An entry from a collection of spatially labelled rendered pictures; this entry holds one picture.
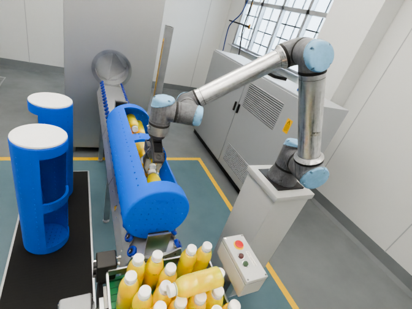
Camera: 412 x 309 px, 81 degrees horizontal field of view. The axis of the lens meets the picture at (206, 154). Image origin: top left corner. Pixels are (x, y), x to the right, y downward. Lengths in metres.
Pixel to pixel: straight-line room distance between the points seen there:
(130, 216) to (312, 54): 0.96
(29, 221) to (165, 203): 1.11
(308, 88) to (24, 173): 1.52
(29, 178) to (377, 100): 3.45
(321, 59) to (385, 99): 2.44
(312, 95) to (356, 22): 2.48
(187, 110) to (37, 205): 1.16
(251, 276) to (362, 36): 3.00
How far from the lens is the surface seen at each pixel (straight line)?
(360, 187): 3.59
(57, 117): 2.05
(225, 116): 3.47
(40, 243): 2.07
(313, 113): 1.21
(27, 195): 1.77
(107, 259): 1.05
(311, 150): 1.31
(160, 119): 1.01
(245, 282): 1.00
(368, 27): 3.50
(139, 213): 1.04
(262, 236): 1.72
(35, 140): 1.62
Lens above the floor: 1.86
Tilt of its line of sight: 29 degrees down
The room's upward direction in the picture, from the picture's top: 18 degrees clockwise
